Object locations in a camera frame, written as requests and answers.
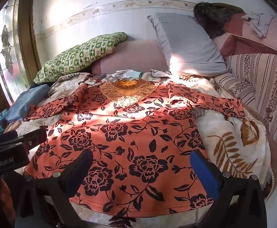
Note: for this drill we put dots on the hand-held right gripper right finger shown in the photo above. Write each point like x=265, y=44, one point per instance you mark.
x=206, y=171

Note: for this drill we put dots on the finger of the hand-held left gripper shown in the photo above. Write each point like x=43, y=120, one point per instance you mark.
x=35, y=135

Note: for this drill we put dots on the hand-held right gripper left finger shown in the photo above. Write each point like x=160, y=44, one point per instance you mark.
x=81, y=171

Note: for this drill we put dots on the orange floral shirt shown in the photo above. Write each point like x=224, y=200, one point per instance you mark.
x=129, y=135

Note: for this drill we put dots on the blue pillow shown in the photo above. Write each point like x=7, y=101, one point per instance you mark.
x=26, y=99

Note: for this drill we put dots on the leaf print fleece blanket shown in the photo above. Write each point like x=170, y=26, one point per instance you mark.
x=226, y=135

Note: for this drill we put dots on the stained glass window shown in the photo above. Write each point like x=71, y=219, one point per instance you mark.
x=6, y=52

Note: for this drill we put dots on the green patterned pillow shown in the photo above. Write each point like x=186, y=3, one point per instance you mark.
x=81, y=54

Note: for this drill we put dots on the striped floral cushion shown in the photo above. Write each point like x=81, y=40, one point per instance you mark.
x=266, y=85

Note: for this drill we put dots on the pale blue small garment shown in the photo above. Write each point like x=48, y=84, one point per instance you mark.
x=126, y=73

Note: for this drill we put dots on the white small garment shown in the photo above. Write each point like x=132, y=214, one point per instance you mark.
x=161, y=73

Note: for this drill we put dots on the pink pillow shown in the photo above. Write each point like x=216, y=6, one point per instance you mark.
x=133, y=57

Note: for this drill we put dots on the grey pillow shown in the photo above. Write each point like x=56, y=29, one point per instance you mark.
x=188, y=45

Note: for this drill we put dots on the pink striped bedding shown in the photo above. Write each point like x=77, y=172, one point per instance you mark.
x=247, y=42

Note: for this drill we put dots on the dark fuzzy blanket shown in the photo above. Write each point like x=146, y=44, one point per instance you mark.
x=212, y=16

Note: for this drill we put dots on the white crumpled cloth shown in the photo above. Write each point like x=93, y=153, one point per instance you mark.
x=259, y=21

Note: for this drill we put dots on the wooden window frame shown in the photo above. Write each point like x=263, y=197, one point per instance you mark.
x=28, y=28

